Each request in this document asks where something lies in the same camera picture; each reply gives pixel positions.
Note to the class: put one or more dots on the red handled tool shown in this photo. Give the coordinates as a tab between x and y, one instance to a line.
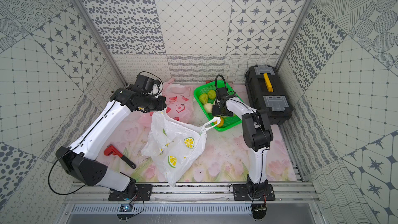
112	150

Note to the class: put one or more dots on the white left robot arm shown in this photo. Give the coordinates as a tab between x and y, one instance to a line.
79	159

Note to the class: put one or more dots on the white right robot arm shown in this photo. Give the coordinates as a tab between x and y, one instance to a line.
257	135

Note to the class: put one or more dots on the green pear left back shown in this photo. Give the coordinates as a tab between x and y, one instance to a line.
204	98

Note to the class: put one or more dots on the green plastic basket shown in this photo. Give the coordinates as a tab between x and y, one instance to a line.
242	113

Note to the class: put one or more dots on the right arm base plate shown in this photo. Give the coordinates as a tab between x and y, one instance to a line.
244	192

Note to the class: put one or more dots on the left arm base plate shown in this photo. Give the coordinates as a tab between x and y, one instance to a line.
142	191

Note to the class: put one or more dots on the white lemon print bag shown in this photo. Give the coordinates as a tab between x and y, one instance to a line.
174	146

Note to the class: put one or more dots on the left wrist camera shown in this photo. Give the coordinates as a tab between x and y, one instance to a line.
145	83

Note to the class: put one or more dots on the green pear top back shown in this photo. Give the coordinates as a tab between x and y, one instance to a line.
212	94

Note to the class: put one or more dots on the yellow pear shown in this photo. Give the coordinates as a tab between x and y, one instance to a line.
221	122

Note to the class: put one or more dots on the white pear centre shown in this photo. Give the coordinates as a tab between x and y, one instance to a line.
208	107

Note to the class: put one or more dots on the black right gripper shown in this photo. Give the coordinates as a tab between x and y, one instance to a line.
216	111

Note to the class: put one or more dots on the floral pink table mat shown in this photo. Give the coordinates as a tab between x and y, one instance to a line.
225	158

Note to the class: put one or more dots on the green pear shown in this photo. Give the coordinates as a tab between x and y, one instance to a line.
204	98
212	94

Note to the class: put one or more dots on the black plastic toolbox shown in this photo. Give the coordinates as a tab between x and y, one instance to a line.
266	92

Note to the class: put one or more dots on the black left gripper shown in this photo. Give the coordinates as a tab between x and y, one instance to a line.
160	103

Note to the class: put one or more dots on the pink patterned plastic bag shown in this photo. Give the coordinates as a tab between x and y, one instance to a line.
178	102

